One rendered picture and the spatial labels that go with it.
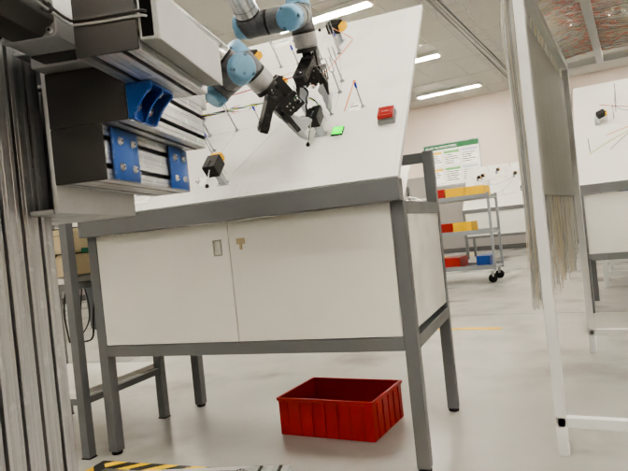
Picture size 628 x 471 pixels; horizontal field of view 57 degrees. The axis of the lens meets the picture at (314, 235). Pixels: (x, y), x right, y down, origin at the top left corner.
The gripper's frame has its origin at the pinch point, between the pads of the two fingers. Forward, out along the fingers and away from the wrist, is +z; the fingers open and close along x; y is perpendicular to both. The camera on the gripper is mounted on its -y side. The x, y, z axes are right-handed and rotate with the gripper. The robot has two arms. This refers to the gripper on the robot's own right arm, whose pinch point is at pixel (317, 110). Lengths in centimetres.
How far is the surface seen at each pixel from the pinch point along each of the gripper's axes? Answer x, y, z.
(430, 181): -26, 33, 38
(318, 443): 11, -33, 109
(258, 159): 20.9, -8.5, 11.7
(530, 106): -65, 5, 9
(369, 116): -15.6, 5.5, 5.1
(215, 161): 28.3, -22.8, 7.4
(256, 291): 20, -33, 49
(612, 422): -82, -28, 95
